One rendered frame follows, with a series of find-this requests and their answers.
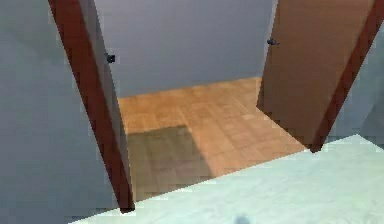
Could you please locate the brown wooden room door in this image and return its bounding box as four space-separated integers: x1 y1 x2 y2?
256 0 377 148

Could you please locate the red-brown door frame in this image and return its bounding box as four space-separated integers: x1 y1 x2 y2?
47 0 384 214

